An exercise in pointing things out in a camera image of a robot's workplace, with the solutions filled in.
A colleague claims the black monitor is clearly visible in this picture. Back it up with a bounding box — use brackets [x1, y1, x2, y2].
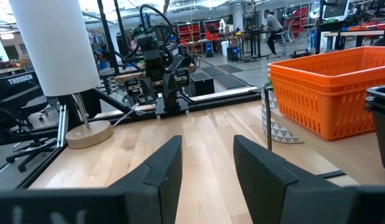
[322, 0, 349, 20]

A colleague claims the white lamp cable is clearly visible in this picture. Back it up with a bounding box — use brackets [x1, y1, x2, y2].
[111, 102, 140, 128]

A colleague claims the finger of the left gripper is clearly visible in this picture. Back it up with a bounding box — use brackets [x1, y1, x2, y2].
[163, 72, 179, 111]
[140, 77, 158, 102]

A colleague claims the long white table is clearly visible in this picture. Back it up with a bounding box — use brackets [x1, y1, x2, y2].
[323, 29, 385, 52]

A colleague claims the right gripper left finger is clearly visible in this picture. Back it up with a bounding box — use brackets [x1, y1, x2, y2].
[108, 134, 183, 224]

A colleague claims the silver aluminium rail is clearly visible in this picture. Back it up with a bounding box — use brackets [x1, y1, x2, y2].
[56, 104, 69, 149]

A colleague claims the black desk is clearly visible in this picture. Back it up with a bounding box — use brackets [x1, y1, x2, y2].
[225, 28, 271, 62]

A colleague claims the black cube box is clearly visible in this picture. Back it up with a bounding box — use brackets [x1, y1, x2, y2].
[189, 72, 216, 97]

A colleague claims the orange plastic basket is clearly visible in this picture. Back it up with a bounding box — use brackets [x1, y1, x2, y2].
[269, 67, 385, 141]
[268, 45, 385, 85]

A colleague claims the green plant in patterned pot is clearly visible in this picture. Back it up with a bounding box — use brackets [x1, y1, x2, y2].
[260, 81, 305, 145]

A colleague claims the black gantry post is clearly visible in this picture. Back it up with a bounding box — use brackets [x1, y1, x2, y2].
[97, 0, 121, 75]
[113, 0, 131, 60]

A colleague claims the black floor mat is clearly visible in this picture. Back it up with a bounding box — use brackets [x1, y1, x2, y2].
[216, 63, 244, 74]
[211, 73, 248, 90]

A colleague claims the white shade table lamp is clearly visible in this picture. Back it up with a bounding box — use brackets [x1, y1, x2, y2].
[7, 0, 115, 149]

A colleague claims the black Trossen labelled equipment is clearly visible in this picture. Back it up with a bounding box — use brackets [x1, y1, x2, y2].
[0, 70, 45, 108]

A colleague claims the black aluminium table frame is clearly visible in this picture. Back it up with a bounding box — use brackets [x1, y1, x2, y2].
[16, 85, 264, 191]

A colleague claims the black computer tower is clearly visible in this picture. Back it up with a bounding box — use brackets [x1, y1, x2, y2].
[226, 45, 240, 62]

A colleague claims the person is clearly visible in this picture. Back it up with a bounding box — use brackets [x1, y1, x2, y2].
[262, 9, 286, 57]

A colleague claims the red storage rack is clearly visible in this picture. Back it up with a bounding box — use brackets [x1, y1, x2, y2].
[203, 17, 222, 41]
[176, 21, 203, 54]

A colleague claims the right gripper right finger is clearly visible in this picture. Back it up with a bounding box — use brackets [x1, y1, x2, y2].
[232, 134, 358, 224]

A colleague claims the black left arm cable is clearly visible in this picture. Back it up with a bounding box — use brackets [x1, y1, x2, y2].
[138, 3, 175, 50]

